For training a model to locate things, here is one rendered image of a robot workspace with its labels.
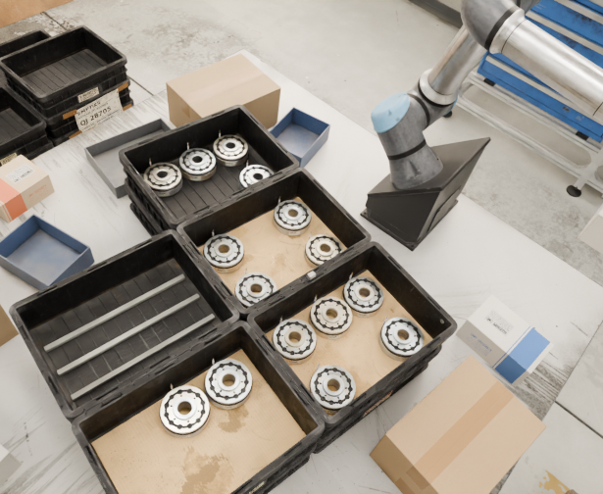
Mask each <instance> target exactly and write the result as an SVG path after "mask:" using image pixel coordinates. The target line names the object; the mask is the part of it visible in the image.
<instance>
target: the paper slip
mask: <svg viewBox="0 0 603 494"><path fill-rule="evenodd" d="M126 87H128V84H127V82H126V83H124V84H123V85H121V86H120V87H118V88H117V89H116V90H114V91H112V92H110V93H108V94H106V95H104V96H103V97H101V98H99V99H97V100H95V101H94V102H92V103H90V104H88V105H86V106H84V107H82V108H80V109H78V110H76V109H75V110H73V111H70V112H68V113H66V114H63V118H64V119H66V118H69V117H71V116H73V115H75V119H76V123H77V126H78V128H79V131H78V132H76V133H74V134H73V135H71V136H69V139H72V138H73V137H75V136H77V135H79V134H81V133H83V132H86V131H88V130H90V129H92V128H94V127H96V126H97V125H99V124H101V123H102V122H104V121H106V120H108V119H110V118H111V117H113V116H115V115H117V114H119V113H121V112H123V111H125V110H127V109H129V108H130V107H131V103H130V104H128V105H126V106H125V107H123V108H122V105H121V102H120V98H119V92H120V91H122V90H123V89H125V88H126Z"/></svg>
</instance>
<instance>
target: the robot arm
mask: <svg viewBox="0 0 603 494"><path fill-rule="evenodd" d="M541 1H542V0H461V8H460V11H461V18H462V22H463V26H462V27H461V29H460V30H459V32H458V33H457V34H456V36H455V37H454V39H453V40H452V42H451V43H450V44H449V46H448V47H447V49H446V50H445V52H444V53H443V55H442V56H441V57H440V59H439V60H438V62H437V63H436V65H435V66H434V68H433V69H430V70H427V71H425V72H424V73H423V74H422V76H421V77H420V78H419V80H418V81H417V83H416V84H415V86H414V87H413V88H412V89H410V90H409V91H408V92H406V93H405V92H399V93H396V94H393V95H391V96H389V97H388V98H387V99H384V100H383V101H381V102H380V103H379V104H378V105H376V107H375V108H374V109H373V111H372V113H371V120H372V123H373V125H374V130H375V132H376V133H377V136H378V138H379V141H380V143H381V145H382V147H383V150H384V152H385V154H386V157H387V159H388V162H389V170H390V180H391V183H392V185H393V187H394V188H396V189H407V188H412V187H415V186H418V185H420V184H423V183H425V182H427V181H429V180H431V179H432V178H434V177H435V176H437V175H438V174H439V173H440V172H441V170H442V168H443V166H442V163H441V161H440V159H439V157H438V156H437V155H436V154H435V153H434V152H433V151H432V149H431V148H430V147H429V146H428V145H427V142H426V139H425V137H424V134H423V131H424V130H425V129H426V128H428V127H429V126H430V125H432V124H433V123H434V122H436V121H437V120H438V119H440V118H441V117H443V116H445V115H446V114H448V113H449V112H450V111H451V109H452V108H453V107H454V106H455V104H456V102H457V99H458V94H459V86H460V85H461V83H462V82H463V81H464V80H465V78H466V77H467V76H468V75H469V73H470V72H471V71H472V70H473V68H474V67H475V66H476V65H477V63H478V62H479V61H480V59H481V58H482V57H483V56H484V54H485V53H486V52H487V51H489V52H490V53H492V54H494V53H499V52H500V53H502V54H503V55H505V56H506V57H507V58H509V59H510V60H512V61H513V62H515V63H516V64H518V65H519V66H520V67H522V68H523V69H525V70H526V71H528V72H529V73H531V74H533V75H534V76H535V77H537V78H538V79H540V80H541V81H543V82H544V83H546V84H547V85H549V86H550V87H551V88H553V89H554V90H556V91H557V92H559V93H560V94H562V95H563V96H564V97H566V98H567V99H569V100H570V101H572V102H573V103H575V104H576V105H578V106H579V107H580V108H582V109H583V110H585V111H586V112H588V113H589V114H590V115H591V116H593V117H594V118H595V119H597V120H598V121H600V122H602V123H603V69H601V68H600V67H598V66H597V65H595V64H594V63H592V62H590V61H589V60H587V59H586V58H584V57H583V56H582V55H581V54H579V53H578V52H576V51H575V50H573V49H572V48H570V47H568V46H567V45H565V44H564V43H562V42H561V41H559V40H558V39H556V38H555V37H553V36H552V35H550V34H549V33H547V32H545V31H544V30H542V29H541V28H539V27H538V26H536V25H534V24H533V23H531V22H530V21H528V20H527V19H525V14H526V13H527V12H528V11H529V10H530V9H531V8H532V7H533V6H535V5H537V4H539V3H540V2H541ZM601 197H602V198H603V195H602V196H601Z"/></svg>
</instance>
